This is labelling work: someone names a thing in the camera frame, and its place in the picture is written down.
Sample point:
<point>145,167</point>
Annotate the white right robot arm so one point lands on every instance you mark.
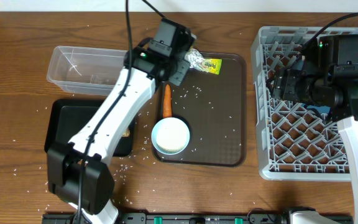
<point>348,130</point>

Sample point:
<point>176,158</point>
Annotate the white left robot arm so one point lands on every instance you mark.
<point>78,171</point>

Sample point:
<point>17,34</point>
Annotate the light blue rice bowl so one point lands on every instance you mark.
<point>170,136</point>

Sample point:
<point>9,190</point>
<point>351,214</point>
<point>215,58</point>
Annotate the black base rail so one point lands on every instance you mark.
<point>144,218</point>

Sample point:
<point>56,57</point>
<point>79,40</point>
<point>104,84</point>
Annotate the brown serving tray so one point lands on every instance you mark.
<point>214,108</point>

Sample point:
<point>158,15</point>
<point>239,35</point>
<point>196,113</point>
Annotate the grey dishwasher rack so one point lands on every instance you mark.
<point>292,142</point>

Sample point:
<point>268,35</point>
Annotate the brown shiitake mushroom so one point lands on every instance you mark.
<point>126,133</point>

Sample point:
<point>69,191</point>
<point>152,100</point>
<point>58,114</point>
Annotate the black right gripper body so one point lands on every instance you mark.
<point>288,86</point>

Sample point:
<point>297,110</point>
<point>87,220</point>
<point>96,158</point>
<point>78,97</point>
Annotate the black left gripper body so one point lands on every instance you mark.
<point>180,72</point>

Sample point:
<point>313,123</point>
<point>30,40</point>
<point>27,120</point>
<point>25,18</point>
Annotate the foil snack wrapper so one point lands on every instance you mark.
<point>198,62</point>

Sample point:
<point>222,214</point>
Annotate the orange carrot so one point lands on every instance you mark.
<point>167,102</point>

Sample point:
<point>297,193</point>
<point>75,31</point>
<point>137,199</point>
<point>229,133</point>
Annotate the clear plastic bin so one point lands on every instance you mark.
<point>85,70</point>

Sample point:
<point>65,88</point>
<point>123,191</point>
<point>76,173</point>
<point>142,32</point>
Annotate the black plastic bin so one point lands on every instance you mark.
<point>68,117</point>

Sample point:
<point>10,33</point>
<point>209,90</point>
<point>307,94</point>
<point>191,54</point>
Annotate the dark blue plate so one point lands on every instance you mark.
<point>318,110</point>

